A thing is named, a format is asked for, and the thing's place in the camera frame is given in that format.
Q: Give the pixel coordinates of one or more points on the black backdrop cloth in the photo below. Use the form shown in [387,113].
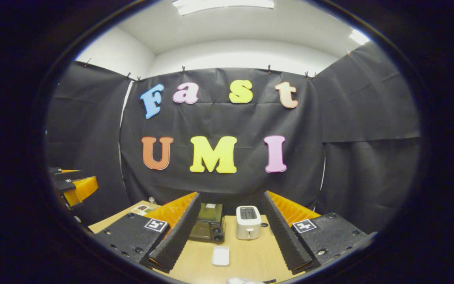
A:
[231,118]

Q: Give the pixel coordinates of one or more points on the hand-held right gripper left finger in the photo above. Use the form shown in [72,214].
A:
[175,236]

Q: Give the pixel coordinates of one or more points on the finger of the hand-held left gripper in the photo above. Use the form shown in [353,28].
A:
[81,189]
[67,173]

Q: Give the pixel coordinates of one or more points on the small white rectangular dish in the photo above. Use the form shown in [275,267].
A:
[220,256]

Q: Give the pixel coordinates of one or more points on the white toaster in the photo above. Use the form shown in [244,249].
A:
[248,225]

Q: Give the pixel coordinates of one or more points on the large ceiling light panel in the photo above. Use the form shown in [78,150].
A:
[223,4]

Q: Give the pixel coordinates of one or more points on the small ceiling light panel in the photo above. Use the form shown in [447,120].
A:
[359,36]

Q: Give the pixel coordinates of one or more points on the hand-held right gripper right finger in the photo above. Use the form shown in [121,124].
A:
[282,232]

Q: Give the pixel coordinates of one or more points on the clear plastic water bottle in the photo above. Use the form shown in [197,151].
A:
[152,200]

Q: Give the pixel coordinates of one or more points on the black electric oven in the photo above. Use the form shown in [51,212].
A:
[207,221]

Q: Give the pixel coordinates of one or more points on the white divided plate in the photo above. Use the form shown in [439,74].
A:
[142,209]

